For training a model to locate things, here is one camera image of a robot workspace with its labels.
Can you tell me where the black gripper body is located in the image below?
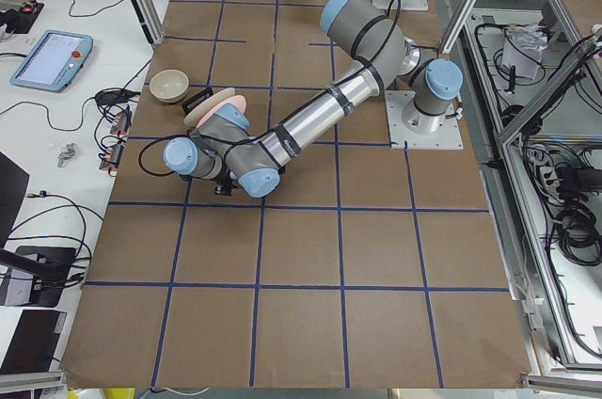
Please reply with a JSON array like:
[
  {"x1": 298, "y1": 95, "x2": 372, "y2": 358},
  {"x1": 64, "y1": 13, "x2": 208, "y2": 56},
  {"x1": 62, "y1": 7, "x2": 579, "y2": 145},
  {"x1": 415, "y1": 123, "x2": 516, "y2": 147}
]
[{"x1": 213, "y1": 172, "x2": 239, "y2": 196}]

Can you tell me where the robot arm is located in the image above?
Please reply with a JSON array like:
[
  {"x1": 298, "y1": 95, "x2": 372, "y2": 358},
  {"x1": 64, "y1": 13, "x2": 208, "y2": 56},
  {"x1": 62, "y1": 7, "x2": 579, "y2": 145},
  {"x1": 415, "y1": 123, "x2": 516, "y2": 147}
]
[{"x1": 163, "y1": 0, "x2": 406, "y2": 198}]

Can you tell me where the cream white plate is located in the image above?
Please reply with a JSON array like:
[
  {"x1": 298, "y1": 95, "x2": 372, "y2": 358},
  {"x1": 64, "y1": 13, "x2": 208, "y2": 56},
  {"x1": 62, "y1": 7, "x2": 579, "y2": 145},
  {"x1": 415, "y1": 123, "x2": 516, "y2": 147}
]
[{"x1": 183, "y1": 88, "x2": 235, "y2": 128}]

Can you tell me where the pink plate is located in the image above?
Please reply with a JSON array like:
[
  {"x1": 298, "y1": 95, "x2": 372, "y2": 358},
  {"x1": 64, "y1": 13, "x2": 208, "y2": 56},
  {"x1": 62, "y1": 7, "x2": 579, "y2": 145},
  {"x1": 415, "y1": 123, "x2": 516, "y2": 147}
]
[{"x1": 197, "y1": 95, "x2": 246, "y2": 127}]

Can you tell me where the black plate rack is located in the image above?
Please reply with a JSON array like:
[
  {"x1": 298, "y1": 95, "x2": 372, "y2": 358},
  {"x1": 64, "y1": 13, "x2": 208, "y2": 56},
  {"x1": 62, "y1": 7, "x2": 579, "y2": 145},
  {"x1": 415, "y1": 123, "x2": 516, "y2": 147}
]
[{"x1": 182, "y1": 87, "x2": 214, "y2": 115}]

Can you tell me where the cream bowl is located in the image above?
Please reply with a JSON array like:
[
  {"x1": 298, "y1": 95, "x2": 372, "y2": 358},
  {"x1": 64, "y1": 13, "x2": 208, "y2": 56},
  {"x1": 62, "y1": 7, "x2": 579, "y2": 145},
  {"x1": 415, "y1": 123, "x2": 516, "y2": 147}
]
[{"x1": 150, "y1": 70, "x2": 189, "y2": 104}]

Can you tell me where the silver metal connector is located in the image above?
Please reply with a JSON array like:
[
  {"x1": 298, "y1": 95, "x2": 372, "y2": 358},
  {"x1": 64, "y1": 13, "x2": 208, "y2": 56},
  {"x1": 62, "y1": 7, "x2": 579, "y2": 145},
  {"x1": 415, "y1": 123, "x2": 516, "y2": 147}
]
[{"x1": 57, "y1": 143, "x2": 77, "y2": 168}]

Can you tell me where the black monitor stand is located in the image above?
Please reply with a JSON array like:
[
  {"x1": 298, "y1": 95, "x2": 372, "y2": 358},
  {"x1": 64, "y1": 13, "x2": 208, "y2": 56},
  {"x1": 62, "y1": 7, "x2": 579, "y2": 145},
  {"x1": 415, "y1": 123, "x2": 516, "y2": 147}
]
[{"x1": 1, "y1": 154, "x2": 76, "y2": 308}]

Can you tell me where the near teach pendant tablet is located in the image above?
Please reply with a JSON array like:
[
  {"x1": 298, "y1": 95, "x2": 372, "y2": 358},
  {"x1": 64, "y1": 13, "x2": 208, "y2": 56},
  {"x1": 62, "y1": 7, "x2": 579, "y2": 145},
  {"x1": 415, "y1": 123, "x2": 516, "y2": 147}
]
[{"x1": 9, "y1": 30, "x2": 94, "y2": 92}]

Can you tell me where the black cables bundle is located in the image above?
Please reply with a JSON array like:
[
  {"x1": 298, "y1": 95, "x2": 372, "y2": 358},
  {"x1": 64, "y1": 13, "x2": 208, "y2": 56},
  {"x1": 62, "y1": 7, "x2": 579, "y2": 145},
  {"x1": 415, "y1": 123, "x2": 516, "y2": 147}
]
[{"x1": 0, "y1": 0, "x2": 142, "y2": 179}]

